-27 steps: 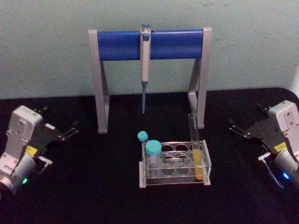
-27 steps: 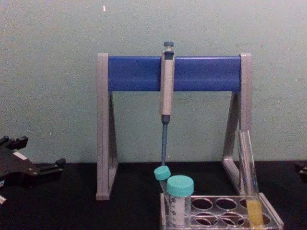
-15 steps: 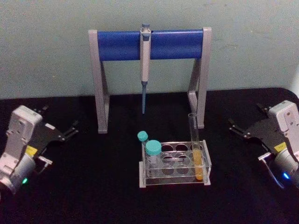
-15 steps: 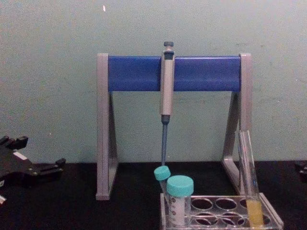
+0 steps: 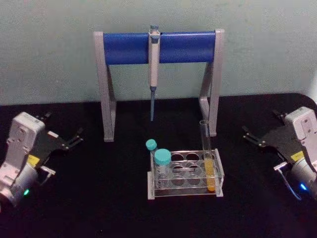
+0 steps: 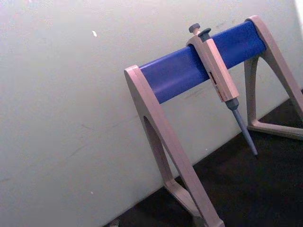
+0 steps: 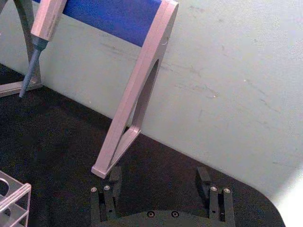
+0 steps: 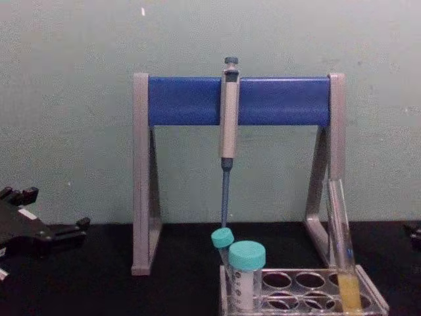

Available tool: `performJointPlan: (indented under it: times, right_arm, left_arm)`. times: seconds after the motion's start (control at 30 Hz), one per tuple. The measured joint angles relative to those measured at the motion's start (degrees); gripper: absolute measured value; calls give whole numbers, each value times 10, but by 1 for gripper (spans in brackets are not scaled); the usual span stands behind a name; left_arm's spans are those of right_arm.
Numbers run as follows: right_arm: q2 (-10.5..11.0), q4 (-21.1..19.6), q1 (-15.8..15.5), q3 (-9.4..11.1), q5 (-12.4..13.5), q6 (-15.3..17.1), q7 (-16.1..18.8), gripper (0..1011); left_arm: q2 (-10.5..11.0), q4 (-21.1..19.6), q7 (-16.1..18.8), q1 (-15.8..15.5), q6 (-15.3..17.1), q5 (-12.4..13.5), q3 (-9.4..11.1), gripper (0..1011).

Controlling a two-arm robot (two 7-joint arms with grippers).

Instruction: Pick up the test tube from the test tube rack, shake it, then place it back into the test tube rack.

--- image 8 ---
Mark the slim tube with teal cap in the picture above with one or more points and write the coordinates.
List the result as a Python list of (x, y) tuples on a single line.
[(222, 238)]

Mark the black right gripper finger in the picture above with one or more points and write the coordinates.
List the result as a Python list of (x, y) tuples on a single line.
[(415, 235)]

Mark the black table cloth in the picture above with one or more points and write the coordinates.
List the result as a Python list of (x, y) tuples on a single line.
[(98, 289)]

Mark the grey pipette with blue tip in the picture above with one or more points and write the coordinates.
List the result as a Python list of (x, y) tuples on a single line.
[(229, 131)]

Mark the grey stand with blue bar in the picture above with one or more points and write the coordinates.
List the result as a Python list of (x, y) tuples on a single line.
[(184, 102)]

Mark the wide tube with teal cap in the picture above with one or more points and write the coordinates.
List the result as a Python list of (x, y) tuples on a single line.
[(246, 255)]

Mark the open tube with yellow liquid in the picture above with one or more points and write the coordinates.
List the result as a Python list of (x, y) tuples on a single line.
[(350, 291)]

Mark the clear plastic tube rack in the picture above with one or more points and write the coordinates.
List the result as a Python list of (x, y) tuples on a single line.
[(293, 290)]

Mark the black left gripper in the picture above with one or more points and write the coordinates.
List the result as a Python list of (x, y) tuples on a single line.
[(19, 230)]

